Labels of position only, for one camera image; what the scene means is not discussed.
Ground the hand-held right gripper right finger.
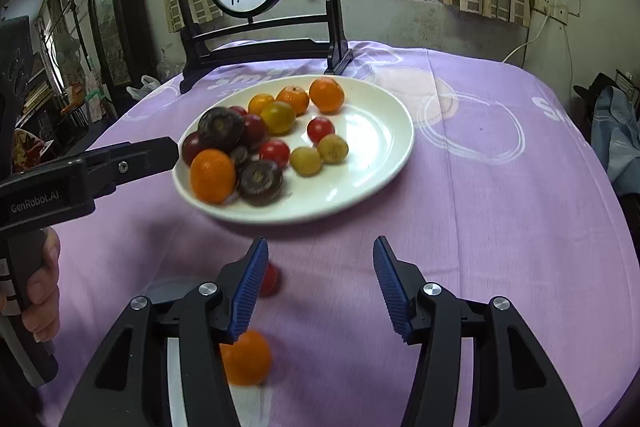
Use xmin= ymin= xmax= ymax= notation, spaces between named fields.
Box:
xmin=372 ymin=236 xmax=583 ymax=427

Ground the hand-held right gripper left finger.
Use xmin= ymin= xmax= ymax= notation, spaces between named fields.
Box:
xmin=59 ymin=236 xmax=271 ymax=427

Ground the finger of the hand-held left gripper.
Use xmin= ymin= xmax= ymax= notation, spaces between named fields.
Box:
xmin=82 ymin=139 xmax=180 ymax=199
xmin=89 ymin=137 xmax=176 ymax=160

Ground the dark red cherry tomato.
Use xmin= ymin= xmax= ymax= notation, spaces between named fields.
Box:
xmin=180 ymin=131 xmax=211 ymax=168
xmin=240 ymin=113 xmax=268 ymax=150

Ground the yellow green cherry tomato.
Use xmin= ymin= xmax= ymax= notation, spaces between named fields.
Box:
xmin=290 ymin=146 xmax=323 ymax=176
xmin=317 ymin=133 xmax=350 ymax=165

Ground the white plate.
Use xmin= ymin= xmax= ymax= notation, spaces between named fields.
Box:
xmin=172 ymin=75 xmax=415 ymax=225

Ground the person's left hand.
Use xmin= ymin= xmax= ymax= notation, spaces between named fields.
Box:
xmin=22 ymin=227 xmax=62 ymax=343

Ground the white plastic bag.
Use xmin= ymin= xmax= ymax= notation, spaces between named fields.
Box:
xmin=126 ymin=75 xmax=162 ymax=100

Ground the cluttered storage shelf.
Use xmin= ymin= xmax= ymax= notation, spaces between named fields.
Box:
xmin=15 ymin=42 xmax=108 ymax=142

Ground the purple printed tablecloth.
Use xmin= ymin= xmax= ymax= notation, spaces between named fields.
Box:
xmin=35 ymin=38 xmax=636 ymax=427

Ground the dark wooden cabinet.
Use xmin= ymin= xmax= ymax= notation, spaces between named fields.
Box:
xmin=84 ymin=0 xmax=156 ymax=90

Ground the white bowl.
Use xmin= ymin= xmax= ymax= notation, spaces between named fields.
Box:
xmin=166 ymin=336 xmax=187 ymax=427

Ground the black screen with round painting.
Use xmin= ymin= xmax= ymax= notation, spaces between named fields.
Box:
xmin=165 ymin=0 xmax=356 ymax=94

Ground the blue clothing pile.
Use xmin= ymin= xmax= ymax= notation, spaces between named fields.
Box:
xmin=595 ymin=87 xmax=640 ymax=198

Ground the black bag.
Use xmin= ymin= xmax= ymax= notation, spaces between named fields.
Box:
xmin=574 ymin=73 xmax=626 ymax=108

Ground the white power cable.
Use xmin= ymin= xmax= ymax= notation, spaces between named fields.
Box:
xmin=502 ymin=14 xmax=548 ymax=65

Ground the wall power socket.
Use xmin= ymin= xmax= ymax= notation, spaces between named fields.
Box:
xmin=530 ymin=0 xmax=571 ymax=25

